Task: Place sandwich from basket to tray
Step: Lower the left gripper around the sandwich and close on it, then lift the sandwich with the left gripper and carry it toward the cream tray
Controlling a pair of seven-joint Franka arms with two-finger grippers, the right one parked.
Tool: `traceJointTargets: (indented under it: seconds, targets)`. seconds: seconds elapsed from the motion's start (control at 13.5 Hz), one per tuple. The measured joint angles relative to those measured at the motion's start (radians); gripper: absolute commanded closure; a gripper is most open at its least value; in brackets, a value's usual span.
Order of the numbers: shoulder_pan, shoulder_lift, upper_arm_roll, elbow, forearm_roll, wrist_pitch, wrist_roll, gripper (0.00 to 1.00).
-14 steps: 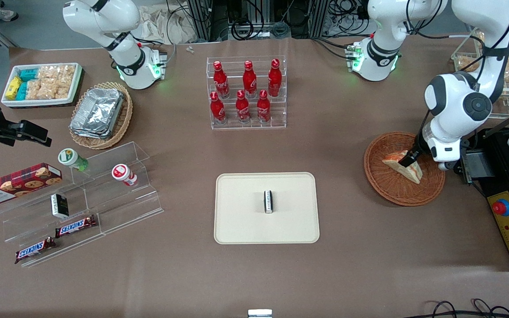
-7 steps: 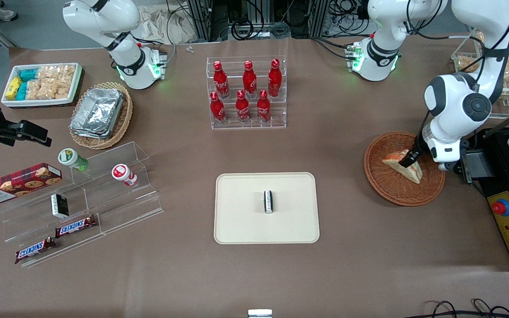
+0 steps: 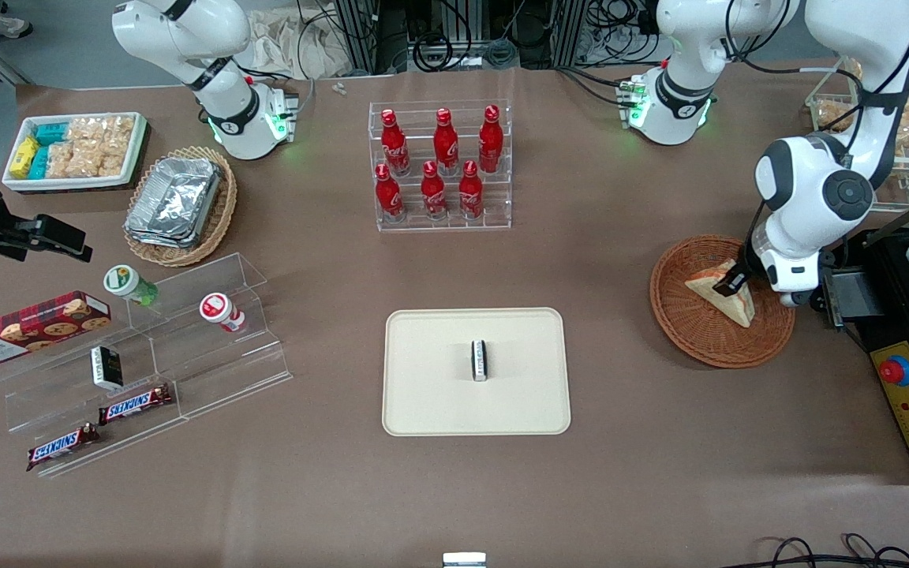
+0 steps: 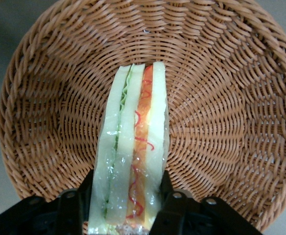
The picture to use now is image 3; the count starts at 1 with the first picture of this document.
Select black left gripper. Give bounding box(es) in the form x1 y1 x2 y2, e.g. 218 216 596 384
718 235 772 298

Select triangular sandwich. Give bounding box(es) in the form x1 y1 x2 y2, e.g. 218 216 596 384
684 259 756 329

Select round brown wicker basket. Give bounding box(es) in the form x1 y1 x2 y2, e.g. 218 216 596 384
649 234 796 369

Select white rectangular snack tray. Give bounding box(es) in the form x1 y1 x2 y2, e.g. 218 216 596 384
2 112 148 193

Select oval wicker basket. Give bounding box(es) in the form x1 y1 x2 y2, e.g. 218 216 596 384
122 145 238 268

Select beige plastic tray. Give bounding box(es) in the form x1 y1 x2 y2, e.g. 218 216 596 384
382 307 572 437

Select green lidded cup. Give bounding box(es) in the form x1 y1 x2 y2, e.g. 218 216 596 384
103 264 160 308

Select clear rice cracker bag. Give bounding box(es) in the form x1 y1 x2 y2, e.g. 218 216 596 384
47 142 100 179
96 139 133 178
66 116 135 149

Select yellow snack packet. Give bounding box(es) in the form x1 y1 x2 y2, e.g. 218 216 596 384
10 136 40 179

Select red tartan cookie box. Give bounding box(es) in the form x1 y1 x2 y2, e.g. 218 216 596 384
0 290 113 369

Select stacked aluminium foil trays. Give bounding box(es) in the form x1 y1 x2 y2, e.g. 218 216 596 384
124 155 223 250

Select small black box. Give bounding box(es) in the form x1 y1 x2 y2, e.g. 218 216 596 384
90 346 125 391

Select black sealing machine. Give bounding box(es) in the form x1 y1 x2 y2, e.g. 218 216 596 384
817 224 909 484

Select red white lidded cup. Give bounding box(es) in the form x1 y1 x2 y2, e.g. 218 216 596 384
199 293 247 333

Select brown snickers bar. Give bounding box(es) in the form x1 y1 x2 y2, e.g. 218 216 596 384
25 423 101 473
97 383 174 426

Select clear acrylic stepped shelf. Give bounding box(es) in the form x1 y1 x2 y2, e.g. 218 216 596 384
0 252 294 479

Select red cola bottle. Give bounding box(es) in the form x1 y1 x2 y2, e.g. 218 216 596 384
478 105 505 175
432 108 460 177
375 163 405 222
380 109 411 177
421 161 448 221
458 160 484 221

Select crumpled white cloth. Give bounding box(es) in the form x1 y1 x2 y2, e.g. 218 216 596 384
243 6 354 80

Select clear acrylic bottle rack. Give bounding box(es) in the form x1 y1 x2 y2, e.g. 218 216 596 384
368 99 513 233

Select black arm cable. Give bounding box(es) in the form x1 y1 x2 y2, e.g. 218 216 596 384
739 0 909 273

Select black base cables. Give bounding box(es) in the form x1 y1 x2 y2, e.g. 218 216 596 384
555 65 660 108

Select black floor cables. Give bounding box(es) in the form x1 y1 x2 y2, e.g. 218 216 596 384
745 533 909 568

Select aluminium frame rack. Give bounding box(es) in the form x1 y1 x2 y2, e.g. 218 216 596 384
332 0 607 75

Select black cable coil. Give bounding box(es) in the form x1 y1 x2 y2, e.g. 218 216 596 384
410 30 457 74

